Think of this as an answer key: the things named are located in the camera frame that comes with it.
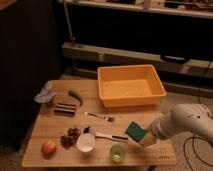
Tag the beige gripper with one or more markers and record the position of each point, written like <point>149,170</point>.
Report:
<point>148,140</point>

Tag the green sponge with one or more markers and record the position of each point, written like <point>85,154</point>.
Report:
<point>136,132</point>

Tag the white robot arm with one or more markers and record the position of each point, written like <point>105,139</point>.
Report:
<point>184,117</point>

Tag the green plastic cup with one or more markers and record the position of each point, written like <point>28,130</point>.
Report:
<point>117,153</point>

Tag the small brush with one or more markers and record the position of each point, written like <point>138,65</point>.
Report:
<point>108,119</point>

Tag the orange plastic bin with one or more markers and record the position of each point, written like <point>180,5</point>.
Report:
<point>129,85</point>

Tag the wooden table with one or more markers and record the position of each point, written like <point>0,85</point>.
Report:
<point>50,126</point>

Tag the dark grape bunch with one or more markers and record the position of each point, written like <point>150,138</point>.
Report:
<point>70,138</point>

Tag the green chili pepper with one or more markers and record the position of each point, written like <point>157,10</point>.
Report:
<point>77,96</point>

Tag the dark striped block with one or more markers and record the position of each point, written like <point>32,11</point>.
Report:
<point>66,109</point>

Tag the red apple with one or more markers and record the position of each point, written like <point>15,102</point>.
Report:
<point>48,148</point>

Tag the crumpled white cloth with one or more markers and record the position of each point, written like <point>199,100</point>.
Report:
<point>46,94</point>

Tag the white handled spatula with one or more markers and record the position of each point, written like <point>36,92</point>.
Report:
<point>106,136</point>

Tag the metal shelf rail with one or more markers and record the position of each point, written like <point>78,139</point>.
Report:
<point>123,57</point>

